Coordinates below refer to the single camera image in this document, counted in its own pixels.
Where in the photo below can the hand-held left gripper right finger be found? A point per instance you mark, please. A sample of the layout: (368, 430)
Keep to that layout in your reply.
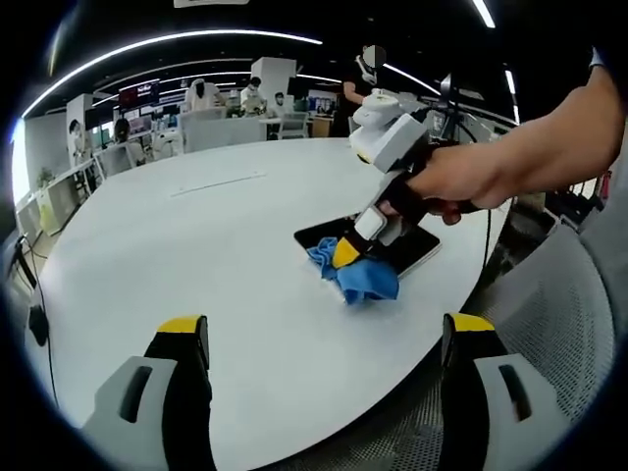
(500, 392)

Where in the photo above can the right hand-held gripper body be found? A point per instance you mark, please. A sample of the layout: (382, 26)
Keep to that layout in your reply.
(397, 142)

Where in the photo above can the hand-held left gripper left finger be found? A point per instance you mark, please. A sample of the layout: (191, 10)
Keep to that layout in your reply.
(147, 402)

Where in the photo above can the blue cleaning cloth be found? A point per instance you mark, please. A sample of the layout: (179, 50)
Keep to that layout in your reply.
(368, 284)

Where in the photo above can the black mirror with white frame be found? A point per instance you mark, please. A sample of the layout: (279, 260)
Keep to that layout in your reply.
(417, 245)

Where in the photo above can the person's right hand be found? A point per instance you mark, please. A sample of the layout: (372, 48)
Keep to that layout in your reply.
(456, 176)

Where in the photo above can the black power adapter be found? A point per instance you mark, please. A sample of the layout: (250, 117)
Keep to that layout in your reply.
(38, 325)

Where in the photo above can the ceiling air vent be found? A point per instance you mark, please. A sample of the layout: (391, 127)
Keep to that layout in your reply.
(211, 2)

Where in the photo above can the green potted plant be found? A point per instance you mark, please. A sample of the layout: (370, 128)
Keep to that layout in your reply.
(44, 177)

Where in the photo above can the red wall screen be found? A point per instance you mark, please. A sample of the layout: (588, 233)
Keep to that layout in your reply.
(140, 94)

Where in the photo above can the wall poster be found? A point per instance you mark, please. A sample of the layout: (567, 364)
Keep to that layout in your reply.
(77, 140)

